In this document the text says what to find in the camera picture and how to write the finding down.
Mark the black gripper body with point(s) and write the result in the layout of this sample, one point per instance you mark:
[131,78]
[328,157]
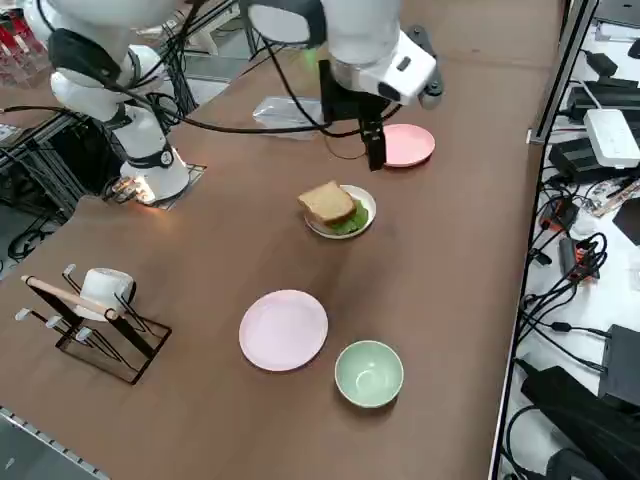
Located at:
[345,105]

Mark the brown bread slice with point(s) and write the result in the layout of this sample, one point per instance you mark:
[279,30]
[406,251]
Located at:
[327,202]

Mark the green lettuce leaf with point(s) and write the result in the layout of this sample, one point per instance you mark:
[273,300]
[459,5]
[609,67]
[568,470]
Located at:
[357,217]

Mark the pale green bowl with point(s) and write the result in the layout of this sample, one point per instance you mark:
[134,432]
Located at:
[369,375]

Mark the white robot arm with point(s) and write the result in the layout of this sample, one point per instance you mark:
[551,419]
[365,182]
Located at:
[360,30]

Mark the pink round plate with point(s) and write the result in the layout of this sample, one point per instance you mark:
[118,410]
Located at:
[407,142]

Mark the white round plate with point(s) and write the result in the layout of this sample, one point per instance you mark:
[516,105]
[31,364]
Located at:
[365,197]
[282,330]

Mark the clear plastic food container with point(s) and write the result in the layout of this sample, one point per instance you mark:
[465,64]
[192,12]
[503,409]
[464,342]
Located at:
[275,110]

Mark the black power adapter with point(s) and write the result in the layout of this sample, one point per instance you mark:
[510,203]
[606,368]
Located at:
[575,160]

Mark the white cup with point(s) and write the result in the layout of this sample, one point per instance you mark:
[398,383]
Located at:
[105,290]

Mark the black power brick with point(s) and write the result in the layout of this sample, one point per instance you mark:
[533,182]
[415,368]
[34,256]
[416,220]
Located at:
[625,362]

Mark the black bag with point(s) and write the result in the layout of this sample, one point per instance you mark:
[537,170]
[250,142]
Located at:
[575,410]

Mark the dark grey wrist bracket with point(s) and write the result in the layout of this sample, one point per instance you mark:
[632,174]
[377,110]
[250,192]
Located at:
[432,90]

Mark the aluminium table edge rail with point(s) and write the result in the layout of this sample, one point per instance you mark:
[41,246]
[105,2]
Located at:
[45,442]
[535,225]

